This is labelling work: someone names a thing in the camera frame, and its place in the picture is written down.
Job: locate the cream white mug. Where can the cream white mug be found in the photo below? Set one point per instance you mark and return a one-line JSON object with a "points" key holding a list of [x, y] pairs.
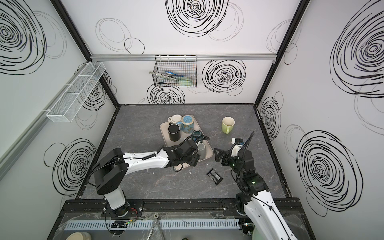
{"points": [[175, 119]]}

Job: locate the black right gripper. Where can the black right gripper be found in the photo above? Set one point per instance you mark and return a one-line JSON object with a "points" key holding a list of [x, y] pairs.
{"points": [[226, 157]]}

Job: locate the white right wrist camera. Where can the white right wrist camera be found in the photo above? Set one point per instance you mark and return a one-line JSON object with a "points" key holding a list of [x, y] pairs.
{"points": [[236, 147]]}

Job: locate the black snack packet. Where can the black snack packet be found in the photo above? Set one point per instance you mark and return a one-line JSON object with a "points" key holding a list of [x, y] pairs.
{"points": [[214, 176]]}

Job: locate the light green mug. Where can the light green mug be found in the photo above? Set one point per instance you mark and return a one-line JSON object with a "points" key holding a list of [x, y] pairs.
{"points": [[227, 125]]}

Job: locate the dark green mug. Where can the dark green mug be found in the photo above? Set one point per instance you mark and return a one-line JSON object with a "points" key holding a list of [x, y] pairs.
{"points": [[197, 136]]}

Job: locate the beige round object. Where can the beige round object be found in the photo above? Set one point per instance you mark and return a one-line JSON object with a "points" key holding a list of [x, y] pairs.
{"points": [[79, 236]]}

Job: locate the white wire shelf basket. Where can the white wire shelf basket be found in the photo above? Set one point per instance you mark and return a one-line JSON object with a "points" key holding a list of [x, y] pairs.
{"points": [[84, 91]]}

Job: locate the white slotted cable duct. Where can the white slotted cable duct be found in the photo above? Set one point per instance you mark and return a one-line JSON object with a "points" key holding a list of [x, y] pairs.
{"points": [[194, 224]]}

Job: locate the black mug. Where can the black mug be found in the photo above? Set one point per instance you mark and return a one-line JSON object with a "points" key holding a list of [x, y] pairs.
{"points": [[174, 132]]}

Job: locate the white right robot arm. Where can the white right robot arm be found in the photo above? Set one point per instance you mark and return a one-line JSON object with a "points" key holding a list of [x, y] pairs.
{"points": [[255, 200]]}

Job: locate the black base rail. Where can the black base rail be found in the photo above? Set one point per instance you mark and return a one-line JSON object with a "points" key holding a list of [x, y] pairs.
{"points": [[226, 207]]}

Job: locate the blue butterfly mug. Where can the blue butterfly mug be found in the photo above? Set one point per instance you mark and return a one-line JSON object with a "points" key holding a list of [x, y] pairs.
{"points": [[188, 124]]}

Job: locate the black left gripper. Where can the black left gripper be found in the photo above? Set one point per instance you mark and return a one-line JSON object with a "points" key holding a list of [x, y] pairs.
{"points": [[192, 151]]}

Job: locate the grey mug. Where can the grey mug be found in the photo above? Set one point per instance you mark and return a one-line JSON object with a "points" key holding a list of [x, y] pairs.
{"points": [[202, 150]]}

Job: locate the black wire basket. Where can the black wire basket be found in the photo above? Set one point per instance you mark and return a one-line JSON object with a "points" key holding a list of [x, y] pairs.
{"points": [[185, 65]]}

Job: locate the utensils in wire basket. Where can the utensils in wire basket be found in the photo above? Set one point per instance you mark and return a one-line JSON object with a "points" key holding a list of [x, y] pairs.
{"points": [[171, 78]]}

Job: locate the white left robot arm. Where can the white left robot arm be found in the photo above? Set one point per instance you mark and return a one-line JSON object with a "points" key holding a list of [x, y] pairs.
{"points": [[111, 170]]}

